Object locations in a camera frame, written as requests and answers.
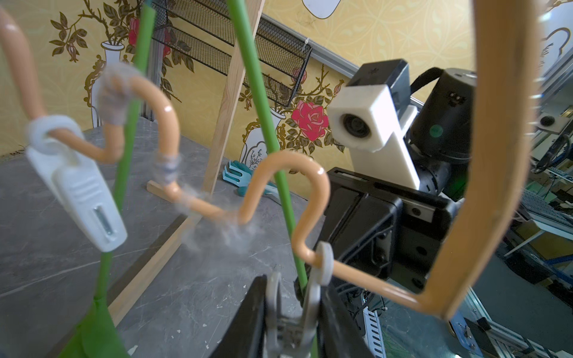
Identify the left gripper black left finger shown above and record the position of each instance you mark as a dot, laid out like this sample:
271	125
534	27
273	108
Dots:
245	335

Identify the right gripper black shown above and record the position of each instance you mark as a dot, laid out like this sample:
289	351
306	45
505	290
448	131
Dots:
393	232

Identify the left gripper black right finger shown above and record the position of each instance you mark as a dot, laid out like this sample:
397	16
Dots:
338	333

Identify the white artificial tulip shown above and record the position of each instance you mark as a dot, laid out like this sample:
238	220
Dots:
96	334

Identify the curved wooden clip hanger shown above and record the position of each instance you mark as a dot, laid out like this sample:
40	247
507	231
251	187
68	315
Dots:
506	38

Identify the yellow artificial tulip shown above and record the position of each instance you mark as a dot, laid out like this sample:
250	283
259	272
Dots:
241	19

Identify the teal garden fork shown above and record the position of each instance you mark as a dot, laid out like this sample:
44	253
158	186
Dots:
239	175

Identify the metal base rail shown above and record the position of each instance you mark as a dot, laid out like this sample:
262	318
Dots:
373	333

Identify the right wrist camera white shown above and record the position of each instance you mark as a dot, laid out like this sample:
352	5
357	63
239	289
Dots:
370	117

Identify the wooden clothes rack frame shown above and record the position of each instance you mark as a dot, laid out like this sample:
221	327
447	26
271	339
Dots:
207	120

